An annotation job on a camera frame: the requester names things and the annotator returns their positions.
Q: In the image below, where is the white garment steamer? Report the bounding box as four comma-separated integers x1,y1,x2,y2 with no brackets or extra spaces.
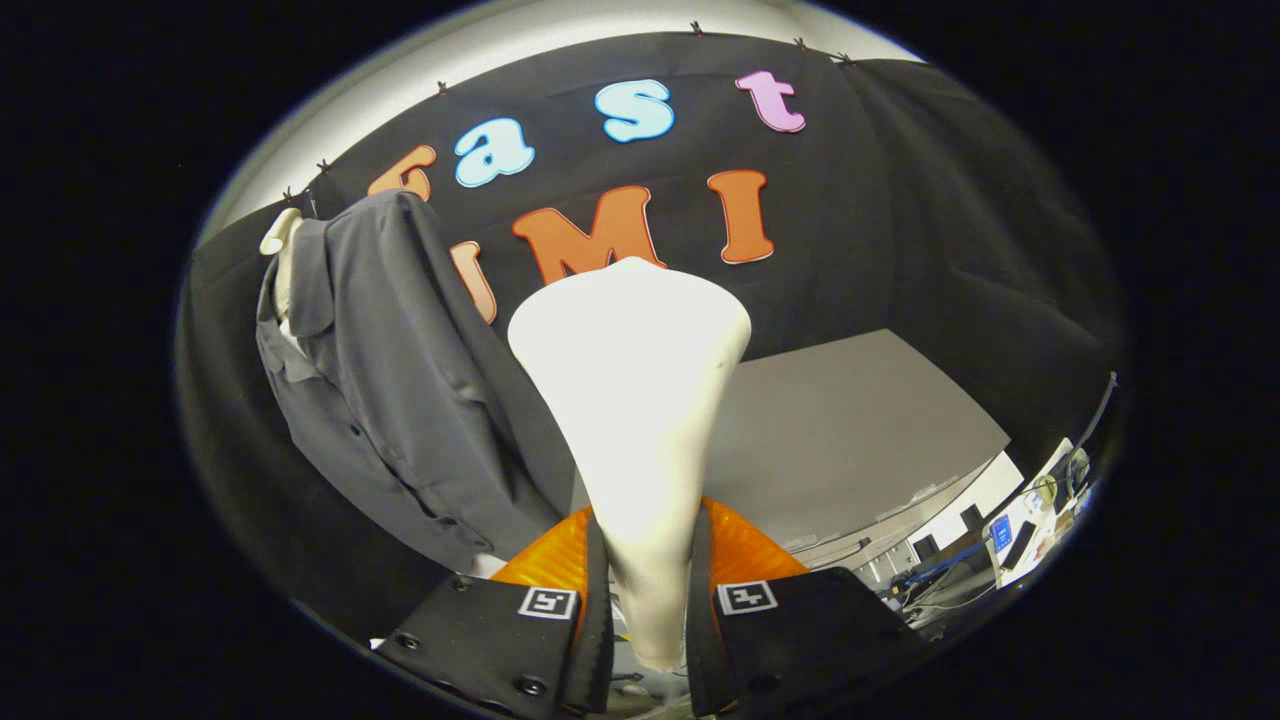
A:
507,257,753,673

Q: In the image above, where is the cluttered white desk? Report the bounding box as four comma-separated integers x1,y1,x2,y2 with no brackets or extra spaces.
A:
985,437,1101,589

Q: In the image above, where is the row of black cloth clips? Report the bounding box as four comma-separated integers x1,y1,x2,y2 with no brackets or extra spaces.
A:
282,20,853,199

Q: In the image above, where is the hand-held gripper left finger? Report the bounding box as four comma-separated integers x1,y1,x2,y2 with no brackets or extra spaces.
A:
372,505,616,719

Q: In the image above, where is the blue cable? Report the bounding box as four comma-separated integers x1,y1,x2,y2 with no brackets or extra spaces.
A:
885,540,993,593

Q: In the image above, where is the grey button shirt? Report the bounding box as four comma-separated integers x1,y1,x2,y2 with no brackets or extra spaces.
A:
255,190,576,576

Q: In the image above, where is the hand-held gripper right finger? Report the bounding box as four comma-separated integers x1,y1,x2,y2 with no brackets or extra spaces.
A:
685,497,931,719

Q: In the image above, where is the grey cabinet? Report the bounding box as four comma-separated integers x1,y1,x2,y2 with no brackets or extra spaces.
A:
570,328,1026,601

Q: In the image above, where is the white mannequin torso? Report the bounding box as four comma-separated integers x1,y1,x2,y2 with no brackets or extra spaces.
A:
260,207,506,581

